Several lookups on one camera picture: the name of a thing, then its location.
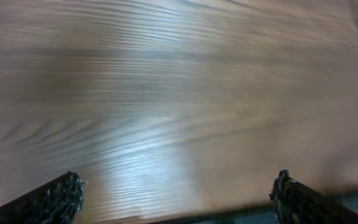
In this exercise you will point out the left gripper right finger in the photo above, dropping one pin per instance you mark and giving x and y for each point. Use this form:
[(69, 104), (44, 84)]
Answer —
[(294, 202)]

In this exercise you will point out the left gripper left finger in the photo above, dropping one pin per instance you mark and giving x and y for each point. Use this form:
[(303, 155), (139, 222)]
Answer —
[(56, 202)]

